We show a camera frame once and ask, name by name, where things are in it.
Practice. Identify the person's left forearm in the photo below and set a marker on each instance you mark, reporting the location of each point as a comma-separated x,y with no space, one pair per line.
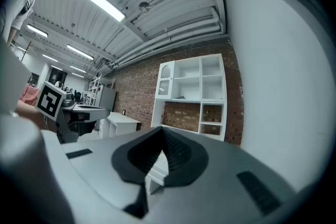
31,114

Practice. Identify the white glass cabinet door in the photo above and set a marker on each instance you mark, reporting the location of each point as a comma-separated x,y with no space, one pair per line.
165,78

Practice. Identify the grey cloth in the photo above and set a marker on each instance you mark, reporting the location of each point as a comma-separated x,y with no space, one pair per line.
182,97

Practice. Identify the white side table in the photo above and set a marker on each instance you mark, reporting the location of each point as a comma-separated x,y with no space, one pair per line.
120,119

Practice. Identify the black office chair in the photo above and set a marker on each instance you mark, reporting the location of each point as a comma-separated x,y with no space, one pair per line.
78,96

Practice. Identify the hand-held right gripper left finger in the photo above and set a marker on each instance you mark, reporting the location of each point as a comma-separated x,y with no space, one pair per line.
99,165

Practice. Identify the white desk with hutch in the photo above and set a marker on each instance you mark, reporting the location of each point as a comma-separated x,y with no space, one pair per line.
187,68

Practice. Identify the round ceiling fixture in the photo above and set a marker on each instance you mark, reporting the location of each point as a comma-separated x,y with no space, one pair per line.
144,6

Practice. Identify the white metal loft frame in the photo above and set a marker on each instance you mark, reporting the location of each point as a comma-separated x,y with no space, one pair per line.
98,81

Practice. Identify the white ceiling pipe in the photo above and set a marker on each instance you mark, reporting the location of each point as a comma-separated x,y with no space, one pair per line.
168,43
194,27

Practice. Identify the pink armchair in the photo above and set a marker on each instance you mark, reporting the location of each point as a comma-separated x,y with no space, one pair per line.
27,94

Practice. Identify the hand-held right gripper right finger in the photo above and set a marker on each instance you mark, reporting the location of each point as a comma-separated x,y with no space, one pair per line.
223,186

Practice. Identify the white tall cabinet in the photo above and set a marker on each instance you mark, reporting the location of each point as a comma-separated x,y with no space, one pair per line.
107,98

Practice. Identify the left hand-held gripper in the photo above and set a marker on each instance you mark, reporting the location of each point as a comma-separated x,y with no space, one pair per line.
51,101

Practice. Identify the ceiling strip lights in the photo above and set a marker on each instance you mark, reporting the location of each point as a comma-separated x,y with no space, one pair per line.
99,0

